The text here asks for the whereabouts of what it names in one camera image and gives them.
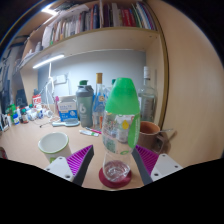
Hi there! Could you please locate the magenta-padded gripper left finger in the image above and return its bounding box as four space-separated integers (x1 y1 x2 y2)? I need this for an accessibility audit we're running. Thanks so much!
44 144 95 187

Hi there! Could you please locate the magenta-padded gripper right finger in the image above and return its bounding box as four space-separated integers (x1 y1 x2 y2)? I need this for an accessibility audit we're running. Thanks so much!
132 144 184 186

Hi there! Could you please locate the clear bottle with green cap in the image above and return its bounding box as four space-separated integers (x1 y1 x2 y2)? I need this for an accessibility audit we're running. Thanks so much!
98 77 141 184

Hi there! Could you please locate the brown ceramic mug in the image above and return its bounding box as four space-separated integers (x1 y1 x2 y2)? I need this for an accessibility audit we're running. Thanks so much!
137 120 168 153

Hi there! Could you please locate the white tube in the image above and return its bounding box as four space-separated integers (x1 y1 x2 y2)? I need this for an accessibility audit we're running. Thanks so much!
79 129 101 138

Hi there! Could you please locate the flat round red coaster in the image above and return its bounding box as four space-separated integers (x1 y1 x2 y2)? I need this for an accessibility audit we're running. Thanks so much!
98 166 133 190

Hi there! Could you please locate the blue and white tissue box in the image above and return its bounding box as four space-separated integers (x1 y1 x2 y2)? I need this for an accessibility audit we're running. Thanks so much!
57 95 80 123

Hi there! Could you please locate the tall clear glass bottle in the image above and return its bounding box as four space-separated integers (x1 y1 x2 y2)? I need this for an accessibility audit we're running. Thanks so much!
137 65 158 124

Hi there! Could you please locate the red and white small box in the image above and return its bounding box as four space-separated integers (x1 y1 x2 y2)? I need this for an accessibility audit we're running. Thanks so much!
32 94 43 106

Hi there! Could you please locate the white thin desk lamp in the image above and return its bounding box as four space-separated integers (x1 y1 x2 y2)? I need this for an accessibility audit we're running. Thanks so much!
45 61 57 115

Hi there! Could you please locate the white strip light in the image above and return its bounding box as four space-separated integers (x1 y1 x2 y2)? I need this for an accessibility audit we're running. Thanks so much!
32 54 66 70
41 5 58 16

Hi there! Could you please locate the white mug with green handle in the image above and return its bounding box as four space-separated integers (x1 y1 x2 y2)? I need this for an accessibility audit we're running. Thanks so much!
37 131 73 164

